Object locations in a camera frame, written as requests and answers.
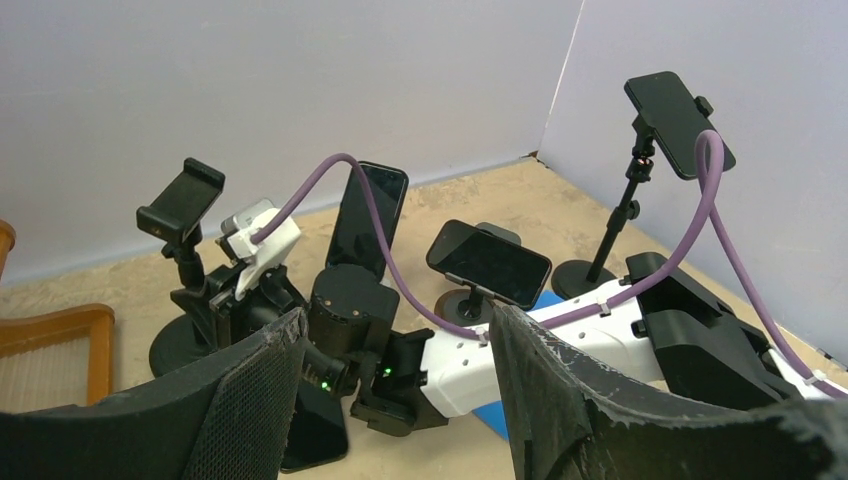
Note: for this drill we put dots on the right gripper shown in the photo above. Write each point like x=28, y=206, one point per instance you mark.
x=224, y=320

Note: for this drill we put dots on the black phone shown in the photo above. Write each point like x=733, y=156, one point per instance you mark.
x=513, y=273
x=354, y=240
x=670, y=118

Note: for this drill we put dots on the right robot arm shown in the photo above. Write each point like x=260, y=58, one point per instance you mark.
x=676, y=332

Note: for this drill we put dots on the black round-base phone stand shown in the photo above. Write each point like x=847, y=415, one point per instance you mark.
x=174, y=217

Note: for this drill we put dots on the black phone on tall stand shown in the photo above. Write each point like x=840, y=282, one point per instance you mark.
x=670, y=118

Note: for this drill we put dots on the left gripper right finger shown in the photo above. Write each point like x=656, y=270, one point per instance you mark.
x=570, y=416

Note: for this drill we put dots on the black smartphone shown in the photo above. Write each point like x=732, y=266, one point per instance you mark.
x=317, y=434

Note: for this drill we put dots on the orange wooden rack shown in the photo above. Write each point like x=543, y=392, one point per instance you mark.
x=57, y=358

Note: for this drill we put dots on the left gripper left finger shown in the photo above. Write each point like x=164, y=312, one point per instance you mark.
x=225, y=416

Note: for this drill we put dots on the tall black phone stand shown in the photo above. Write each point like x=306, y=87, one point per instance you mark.
x=573, y=278

